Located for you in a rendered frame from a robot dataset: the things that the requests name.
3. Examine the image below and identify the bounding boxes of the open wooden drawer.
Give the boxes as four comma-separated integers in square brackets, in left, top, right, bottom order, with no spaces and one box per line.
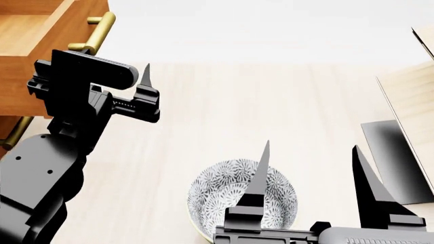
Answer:
[0,0,110,120]

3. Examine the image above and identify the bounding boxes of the floral patterned ceramic bowl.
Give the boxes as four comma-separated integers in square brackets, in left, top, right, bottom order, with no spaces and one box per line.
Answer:
[187,159,300,241]

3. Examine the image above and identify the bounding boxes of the brass bar drawer handle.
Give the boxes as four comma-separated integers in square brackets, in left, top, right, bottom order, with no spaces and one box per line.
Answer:
[0,115,35,151]
[67,11,117,56]

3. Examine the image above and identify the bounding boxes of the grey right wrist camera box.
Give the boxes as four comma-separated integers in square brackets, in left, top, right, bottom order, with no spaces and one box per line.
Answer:
[317,225,434,244]

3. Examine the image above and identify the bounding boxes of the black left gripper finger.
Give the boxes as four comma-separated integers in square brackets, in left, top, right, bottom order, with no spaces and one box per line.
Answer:
[133,63,161,116]

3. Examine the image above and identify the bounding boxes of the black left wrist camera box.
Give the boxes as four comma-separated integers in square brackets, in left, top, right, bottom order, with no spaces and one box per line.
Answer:
[43,49,140,120]

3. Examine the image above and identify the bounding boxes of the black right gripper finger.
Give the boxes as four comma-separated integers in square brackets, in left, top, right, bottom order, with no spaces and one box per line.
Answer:
[224,140,271,230]
[351,144,427,229]

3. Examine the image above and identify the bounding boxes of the grey flat panel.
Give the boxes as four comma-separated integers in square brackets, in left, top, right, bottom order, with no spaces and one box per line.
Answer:
[360,119,434,205]

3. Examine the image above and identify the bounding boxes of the light wooden box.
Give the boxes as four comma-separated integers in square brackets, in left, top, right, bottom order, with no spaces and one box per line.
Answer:
[375,26,434,202]

